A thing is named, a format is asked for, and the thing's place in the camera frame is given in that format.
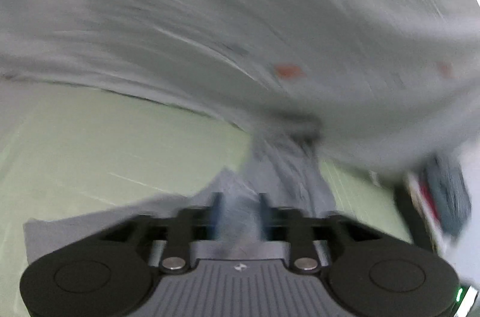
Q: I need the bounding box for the grey zip hoodie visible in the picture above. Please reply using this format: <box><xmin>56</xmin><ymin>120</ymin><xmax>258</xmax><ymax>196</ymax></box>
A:
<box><xmin>24</xmin><ymin>121</ymin><xmax>337</xmax><ymax>263</ymax></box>

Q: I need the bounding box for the stack of folded clothes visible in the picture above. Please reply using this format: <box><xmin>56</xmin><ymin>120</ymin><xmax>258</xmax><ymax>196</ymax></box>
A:
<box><xmin>405</xmin><ymin>154</ymin><xmax>472</xmax><ymax>252</ymax></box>

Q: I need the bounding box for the green grid cutting mat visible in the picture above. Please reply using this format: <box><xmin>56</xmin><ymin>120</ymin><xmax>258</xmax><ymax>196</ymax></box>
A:
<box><xmin>0</xmin><ymin>82</ymin><xmax>413</xmax><ymax>317</ymax></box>

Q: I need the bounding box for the light grey printed backdrop cloth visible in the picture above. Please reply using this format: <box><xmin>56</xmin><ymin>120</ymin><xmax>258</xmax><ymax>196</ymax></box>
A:
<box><xmin>1</xmin><ymin>0</ymin><xmax>479</xmax><ymax>172</ymax></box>

